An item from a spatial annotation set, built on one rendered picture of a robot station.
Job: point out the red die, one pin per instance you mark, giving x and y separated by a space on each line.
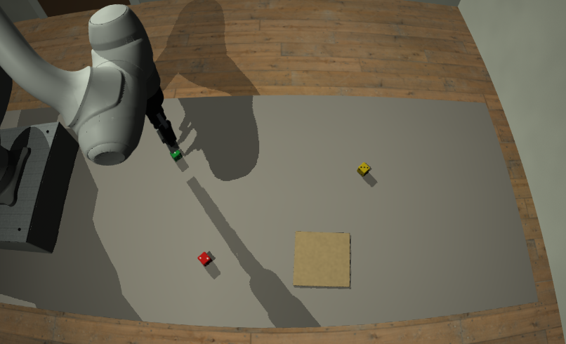
204 259

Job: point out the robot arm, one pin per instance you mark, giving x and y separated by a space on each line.
104 105

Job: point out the green die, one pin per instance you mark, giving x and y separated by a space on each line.
176 155

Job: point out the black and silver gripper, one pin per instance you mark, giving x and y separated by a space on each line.
155 114

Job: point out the yellow die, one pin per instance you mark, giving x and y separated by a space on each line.
363 169

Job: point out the tan flat mat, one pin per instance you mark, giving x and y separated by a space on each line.
322 259

